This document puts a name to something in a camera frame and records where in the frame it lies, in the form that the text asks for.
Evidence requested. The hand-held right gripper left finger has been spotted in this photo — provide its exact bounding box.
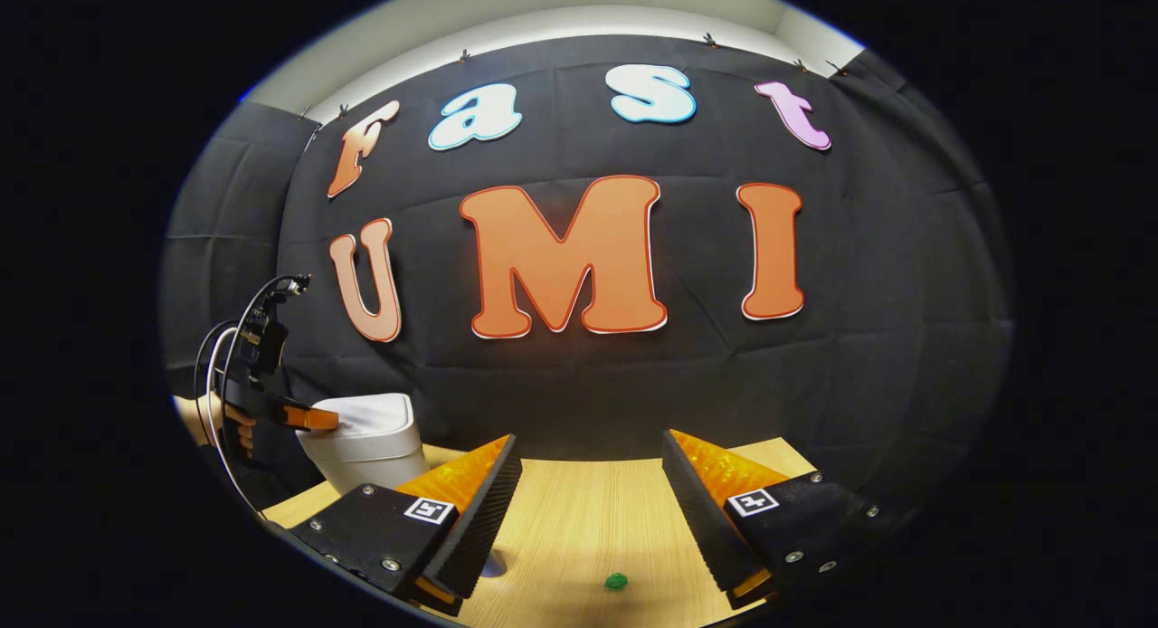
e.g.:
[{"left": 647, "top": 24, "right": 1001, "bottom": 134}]
[{"left": 288, "top": 433, "right": 524, "bottom": 618}]

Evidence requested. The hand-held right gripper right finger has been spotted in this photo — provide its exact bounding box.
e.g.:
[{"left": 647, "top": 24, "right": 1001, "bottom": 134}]
[{"left": 662, "top": 428, "right": 915, "bottom": 611}]

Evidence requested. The white desktop garbage bin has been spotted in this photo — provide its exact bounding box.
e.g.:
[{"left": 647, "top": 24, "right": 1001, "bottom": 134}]
[{"left": 296, "top": 393, "right": 431, "bottom": 495}]

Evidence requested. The wooden desktop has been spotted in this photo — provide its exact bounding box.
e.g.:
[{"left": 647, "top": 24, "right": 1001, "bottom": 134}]
[{"left": 262, "top": 436, "right": 820, "bottom": 628}]

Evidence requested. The black backdrop cloth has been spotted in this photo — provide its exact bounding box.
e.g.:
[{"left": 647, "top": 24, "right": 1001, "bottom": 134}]
[{"left": 161, "top": 33, "right": 1016, "bottom": 520}]

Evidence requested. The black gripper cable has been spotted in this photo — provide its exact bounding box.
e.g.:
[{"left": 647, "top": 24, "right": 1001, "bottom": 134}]
[{"left": 193, "top": 273, "right": 313, "bottom": 516}]

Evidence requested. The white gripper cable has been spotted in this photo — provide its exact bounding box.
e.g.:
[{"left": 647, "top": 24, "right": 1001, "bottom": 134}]
[{"left": 204, "top": 326, "right": 240, "bottom": 452}]

